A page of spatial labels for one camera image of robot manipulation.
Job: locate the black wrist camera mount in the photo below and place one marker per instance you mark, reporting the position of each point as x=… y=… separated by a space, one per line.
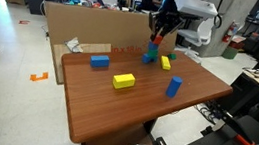
x=169 y=2

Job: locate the flat green block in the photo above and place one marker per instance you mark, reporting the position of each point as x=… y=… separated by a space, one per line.
x=172 y=56

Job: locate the green bin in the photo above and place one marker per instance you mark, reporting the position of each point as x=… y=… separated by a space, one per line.
x=229 y=53

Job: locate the long yellow block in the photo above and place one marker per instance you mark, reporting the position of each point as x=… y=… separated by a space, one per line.
x=165 y=62

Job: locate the green cube block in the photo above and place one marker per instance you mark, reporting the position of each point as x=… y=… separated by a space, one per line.
x=153 y=53

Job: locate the blue rectangular block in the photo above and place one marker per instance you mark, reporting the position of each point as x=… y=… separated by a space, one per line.
x=99 y=61

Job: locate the blue cube block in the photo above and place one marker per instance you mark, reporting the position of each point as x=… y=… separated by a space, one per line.
x=153 y=46

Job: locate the blue cylinder block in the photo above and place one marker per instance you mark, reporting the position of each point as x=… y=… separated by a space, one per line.
x=174 y=87

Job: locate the crumpled white cloth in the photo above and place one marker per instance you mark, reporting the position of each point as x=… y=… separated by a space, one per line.
x=74 y=45

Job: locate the short yellow block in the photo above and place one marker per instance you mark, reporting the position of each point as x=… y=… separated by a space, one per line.
x=123 y=81

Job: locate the white office chair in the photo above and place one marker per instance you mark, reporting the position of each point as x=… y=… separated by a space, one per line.
x=198 y=37

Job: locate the blue arch block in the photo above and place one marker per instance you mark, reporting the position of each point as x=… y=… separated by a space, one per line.
x=146 y=58

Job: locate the orange cube block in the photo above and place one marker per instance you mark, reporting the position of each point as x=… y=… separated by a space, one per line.
x=158 y=40

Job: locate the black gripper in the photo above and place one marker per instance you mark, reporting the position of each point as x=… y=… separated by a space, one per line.
x=167 y=19

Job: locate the large printed cardboard box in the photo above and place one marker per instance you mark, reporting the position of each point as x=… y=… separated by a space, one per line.
x=102 y=25

